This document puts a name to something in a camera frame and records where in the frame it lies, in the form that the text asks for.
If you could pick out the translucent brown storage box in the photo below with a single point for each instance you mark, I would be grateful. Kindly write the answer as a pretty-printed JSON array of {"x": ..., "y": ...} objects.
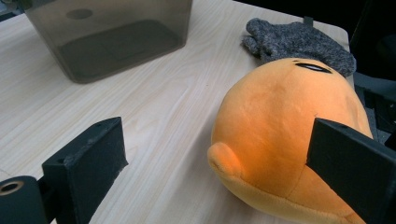
[{"x": 118, "y": 43}]

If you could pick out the grey fuzzy cloth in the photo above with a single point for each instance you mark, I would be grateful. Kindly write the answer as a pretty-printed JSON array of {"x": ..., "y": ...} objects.
[{"x": 295, "y": 42}]

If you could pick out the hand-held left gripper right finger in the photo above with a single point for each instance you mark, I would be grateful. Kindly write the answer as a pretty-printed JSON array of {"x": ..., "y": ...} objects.
[{"x": 358, "y": 168}]

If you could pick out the orange plush toy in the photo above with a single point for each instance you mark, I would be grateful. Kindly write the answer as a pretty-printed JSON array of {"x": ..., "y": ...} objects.
[{"x": 267, "y": 130}]

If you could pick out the dark chair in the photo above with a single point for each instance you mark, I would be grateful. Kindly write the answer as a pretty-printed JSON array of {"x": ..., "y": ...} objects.
[{"x": 383, "y": 49}]

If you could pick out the black table bracket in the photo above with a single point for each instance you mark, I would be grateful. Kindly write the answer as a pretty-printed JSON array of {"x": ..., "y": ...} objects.
[{"x": 308, "y": 21}]

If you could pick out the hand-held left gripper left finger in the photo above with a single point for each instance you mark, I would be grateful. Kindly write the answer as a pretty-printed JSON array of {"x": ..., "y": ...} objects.
[{"x": 87, "y": 168}]

